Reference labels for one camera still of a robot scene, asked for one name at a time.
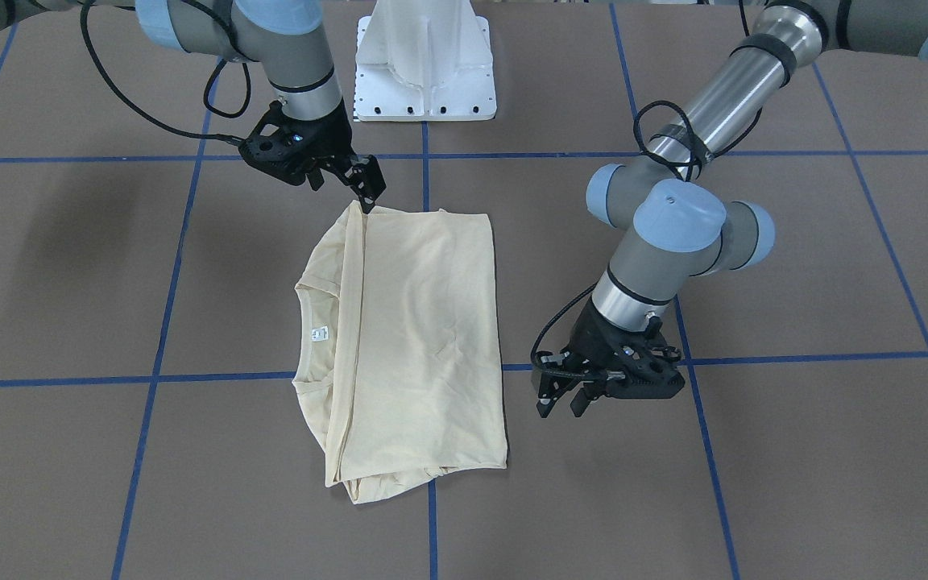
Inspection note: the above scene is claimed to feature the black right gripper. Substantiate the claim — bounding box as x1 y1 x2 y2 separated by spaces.
238 101 387 214

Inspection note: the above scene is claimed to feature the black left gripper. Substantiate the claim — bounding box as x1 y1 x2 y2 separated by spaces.
532 300 686 418

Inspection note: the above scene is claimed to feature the cream long-sleeve printed shirt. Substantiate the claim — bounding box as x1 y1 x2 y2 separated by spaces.
293 203 508 504

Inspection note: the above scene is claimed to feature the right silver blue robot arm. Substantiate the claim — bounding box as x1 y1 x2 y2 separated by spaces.
0 1 386 213

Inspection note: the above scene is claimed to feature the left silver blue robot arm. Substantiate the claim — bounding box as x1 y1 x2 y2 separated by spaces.
530 1 928 418

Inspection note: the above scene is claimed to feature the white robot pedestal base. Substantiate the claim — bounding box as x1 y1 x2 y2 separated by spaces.
353 1 498 122

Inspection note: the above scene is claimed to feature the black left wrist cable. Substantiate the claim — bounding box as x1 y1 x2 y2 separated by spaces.
530 101 715 379

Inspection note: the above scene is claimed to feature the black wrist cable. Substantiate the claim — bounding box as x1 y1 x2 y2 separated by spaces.
79 0 271 147
530 101 715 379

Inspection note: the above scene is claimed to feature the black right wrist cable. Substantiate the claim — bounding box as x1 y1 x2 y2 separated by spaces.
79 0 271 147

